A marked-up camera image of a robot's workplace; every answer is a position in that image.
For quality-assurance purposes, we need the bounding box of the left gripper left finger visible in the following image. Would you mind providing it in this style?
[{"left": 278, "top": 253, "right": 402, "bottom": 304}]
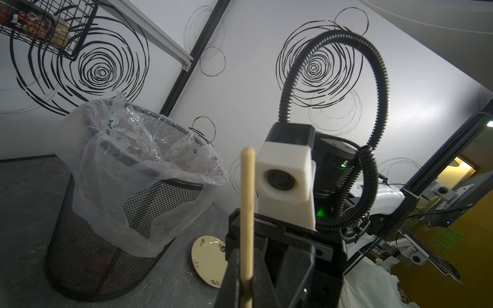
[{"left": 214, "top": 257, "right": 241, "bottom": 308}]

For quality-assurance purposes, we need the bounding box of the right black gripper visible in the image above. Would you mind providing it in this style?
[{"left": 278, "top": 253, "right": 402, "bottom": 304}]
[{"left": 225, "top": 207, "right": 347, "bottom": 308}]

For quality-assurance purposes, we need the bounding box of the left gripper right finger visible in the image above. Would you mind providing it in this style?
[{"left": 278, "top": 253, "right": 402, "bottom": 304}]
[{"left": 252, "top": 254, "right": 281, "bottom": 308}]

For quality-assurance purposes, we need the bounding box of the bamboo chopsticks pair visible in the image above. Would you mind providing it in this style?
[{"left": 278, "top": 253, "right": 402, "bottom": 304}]
[{"left": 240, "top": 148, "right": 255, "bottom": 307}]

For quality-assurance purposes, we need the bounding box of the cream plate with red marks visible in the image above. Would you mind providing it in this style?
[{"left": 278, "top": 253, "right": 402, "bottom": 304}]
[{"left": 191, "top": 236, "right": 228, "bottom": 289}]

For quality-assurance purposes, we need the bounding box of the clear plastic bin liner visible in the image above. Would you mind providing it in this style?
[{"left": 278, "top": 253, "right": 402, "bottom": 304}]
[{"left": 53, "top": 97, "right": 228, "bottom": 257}]

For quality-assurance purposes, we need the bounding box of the black mesh trash bin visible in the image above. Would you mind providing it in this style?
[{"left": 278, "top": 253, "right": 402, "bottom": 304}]
[{"left": 45, "top": 101, "right": 207, "bottom": 302}]

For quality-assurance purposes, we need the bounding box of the black corrugated cable hose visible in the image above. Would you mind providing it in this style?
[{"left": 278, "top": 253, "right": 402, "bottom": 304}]
[{"left": 278, "top": 30, "right": 390, "bottom": 243}]

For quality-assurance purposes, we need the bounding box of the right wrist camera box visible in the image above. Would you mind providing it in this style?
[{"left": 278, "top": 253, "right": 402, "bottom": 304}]
[{"left": 255, "top": 122, "right": 316, "bottom": 231}]

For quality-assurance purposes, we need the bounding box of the aluminium wall rail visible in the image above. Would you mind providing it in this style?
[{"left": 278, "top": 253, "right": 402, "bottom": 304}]
[{"left": 100, "top": 0, "right": 194, "bottom": 72}]

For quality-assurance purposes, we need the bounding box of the black wire wall basket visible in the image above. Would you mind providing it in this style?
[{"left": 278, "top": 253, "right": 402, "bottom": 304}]
[{"left": 1, "top": 1, "right": 98, "bottom": 60}]

